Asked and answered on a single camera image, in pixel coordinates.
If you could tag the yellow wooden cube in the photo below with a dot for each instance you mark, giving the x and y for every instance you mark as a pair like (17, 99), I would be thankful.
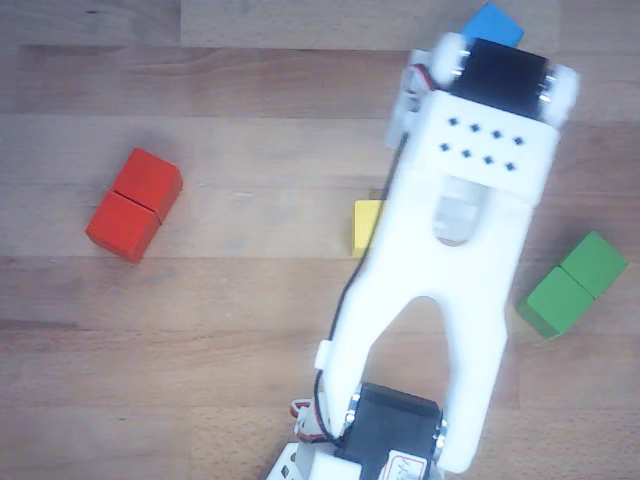
(365, 225)

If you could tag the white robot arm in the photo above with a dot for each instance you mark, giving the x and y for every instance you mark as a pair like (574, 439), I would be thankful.
(450, 280)

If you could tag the green wooden double block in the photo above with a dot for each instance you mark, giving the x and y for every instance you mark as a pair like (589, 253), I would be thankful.
(570, 290)

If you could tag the red wooden double block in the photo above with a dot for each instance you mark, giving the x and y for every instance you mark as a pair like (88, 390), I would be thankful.
(132, 205)

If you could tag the blue wooden double block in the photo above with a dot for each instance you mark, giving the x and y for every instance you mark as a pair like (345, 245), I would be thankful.
(492, 25)

